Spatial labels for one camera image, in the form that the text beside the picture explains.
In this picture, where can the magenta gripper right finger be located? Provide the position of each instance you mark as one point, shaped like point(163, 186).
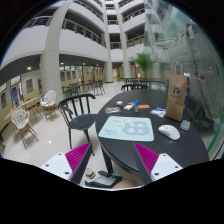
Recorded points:
point(153, 166)

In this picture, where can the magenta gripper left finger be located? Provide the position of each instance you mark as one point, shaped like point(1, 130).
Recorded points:
point(69, 166)

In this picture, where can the white computer mouse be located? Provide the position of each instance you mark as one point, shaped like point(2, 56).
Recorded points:
point(169, 131)

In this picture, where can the light green mouse pad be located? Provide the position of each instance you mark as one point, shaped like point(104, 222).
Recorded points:
point(128, 129)

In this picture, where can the black device on floor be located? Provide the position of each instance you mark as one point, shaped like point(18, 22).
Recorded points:
point(105, 180)

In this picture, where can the black round table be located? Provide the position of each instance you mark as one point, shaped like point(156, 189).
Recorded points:
point(186, 151)

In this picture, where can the white blue tissue packet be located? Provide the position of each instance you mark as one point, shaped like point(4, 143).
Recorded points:
point(159, 112)

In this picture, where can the black wooden chair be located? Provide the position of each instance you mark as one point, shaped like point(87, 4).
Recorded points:
point(76, 112)

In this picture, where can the orange flat card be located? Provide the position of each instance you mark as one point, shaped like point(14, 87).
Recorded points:
point(143, 106)

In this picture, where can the white bottle blue cap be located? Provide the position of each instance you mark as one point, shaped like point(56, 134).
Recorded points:
point(136, 106)

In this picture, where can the clear plastic packet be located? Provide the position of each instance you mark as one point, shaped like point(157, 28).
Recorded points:
point(112, 110)

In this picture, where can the white lattice chair far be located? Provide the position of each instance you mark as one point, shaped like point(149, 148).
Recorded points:
point(48, 102)

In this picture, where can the white lattice chair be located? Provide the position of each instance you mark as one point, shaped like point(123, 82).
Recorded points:
point(20, 118)
point(48, 102)

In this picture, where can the white lattice chair near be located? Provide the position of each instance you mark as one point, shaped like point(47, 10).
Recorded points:
point(20, 118)

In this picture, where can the small white box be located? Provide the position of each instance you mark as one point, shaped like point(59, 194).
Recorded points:
point(119, 103)

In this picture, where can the light wooden table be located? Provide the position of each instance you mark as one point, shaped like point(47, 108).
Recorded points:
point(28, 105)

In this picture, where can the black chair behind table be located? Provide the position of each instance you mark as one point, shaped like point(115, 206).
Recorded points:
point(129, 87)

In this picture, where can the brown paper bag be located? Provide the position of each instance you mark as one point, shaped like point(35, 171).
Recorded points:
point(178, 93)

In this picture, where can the green potted palm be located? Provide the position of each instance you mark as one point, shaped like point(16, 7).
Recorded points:
point(144, 61)

